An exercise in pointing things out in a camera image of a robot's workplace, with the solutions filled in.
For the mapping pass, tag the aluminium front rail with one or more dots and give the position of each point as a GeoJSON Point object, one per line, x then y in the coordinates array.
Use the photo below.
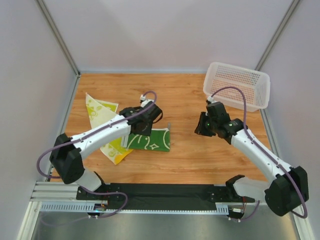
{"type": "Point", "coordinates": [47, 190]}

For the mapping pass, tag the aluminium frame post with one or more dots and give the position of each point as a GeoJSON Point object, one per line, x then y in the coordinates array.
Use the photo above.
{"type": "Point", "coordinates": [57, 35]}
{"type": "Point", "coordinates": [278, 32]}

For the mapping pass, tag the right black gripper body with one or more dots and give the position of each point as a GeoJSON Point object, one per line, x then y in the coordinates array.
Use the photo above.
{"type": "Point", "coordinates": [202, 125]}

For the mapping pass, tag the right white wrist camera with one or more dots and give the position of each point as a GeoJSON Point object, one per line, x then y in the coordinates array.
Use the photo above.
{"type": "Point", "coordinates": [210, 100]}

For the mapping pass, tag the green cream patterned towel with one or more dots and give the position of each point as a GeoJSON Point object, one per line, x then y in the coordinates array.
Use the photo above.
{"type": "Point", "coordinates": [159, 140]}

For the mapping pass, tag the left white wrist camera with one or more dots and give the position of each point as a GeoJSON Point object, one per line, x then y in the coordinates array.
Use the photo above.
{"type": "Point", "coordinates": [144, 101]}

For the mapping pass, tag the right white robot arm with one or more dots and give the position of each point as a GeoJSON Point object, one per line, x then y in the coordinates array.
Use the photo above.
{"type": "Point", "coordinates": [285, 188]}

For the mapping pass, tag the left aluminium frame post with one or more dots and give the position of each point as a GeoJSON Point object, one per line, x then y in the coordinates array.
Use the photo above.
{"type": "Point", "coordinates": [57, 35]}

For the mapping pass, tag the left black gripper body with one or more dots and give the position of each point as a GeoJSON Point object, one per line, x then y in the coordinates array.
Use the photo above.
{"type": "Point", "coordinates": [155, 113]}

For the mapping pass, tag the yellow lime patterned towel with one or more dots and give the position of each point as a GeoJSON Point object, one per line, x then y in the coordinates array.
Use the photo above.
{"type": "Point", "coordinates": [99, 112]}

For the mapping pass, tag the white perforated plastic basket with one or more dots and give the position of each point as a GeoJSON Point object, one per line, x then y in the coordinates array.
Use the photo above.
{"type": "Point", "coordinates": [226, 81]}

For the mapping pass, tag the right aluminium frame post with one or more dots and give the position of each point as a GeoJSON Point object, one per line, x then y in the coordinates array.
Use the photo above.
{"type": "Point", "coordinates": [278, 32]}

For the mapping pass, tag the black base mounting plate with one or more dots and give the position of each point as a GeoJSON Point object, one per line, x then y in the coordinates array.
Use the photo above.
{"type": "Point", "coordinates": [174, 197]}

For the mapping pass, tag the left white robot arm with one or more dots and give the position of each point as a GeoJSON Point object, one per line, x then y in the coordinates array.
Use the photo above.
{"type": "Point", "coordinates": [68, 153]}

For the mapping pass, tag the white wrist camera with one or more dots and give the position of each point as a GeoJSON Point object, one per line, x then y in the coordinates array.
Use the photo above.
{"type": "Point", "coordinates": [144, 101]}
{"type": "Point", "coordinates": [210, 100]}

